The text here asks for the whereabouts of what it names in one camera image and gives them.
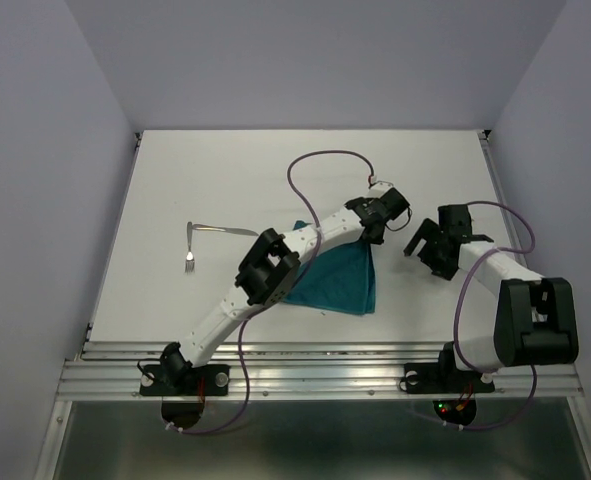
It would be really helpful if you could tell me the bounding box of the teal cloth napkin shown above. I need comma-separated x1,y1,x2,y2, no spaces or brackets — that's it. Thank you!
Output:
283,240,376,315

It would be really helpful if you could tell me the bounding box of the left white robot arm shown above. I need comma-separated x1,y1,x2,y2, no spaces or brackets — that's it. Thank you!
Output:
139,182,410,396

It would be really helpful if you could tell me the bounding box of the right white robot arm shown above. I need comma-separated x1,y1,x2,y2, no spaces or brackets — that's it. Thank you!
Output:
399,204,579,395

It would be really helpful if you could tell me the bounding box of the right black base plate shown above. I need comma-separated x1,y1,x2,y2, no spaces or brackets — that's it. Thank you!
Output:
399,362,495,395

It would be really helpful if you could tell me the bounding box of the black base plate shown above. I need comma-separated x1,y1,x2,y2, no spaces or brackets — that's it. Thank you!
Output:
137,363,230,397
399,362,495,395

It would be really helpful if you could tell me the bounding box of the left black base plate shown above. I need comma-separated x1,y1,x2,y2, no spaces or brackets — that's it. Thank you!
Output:
137,363,230,397

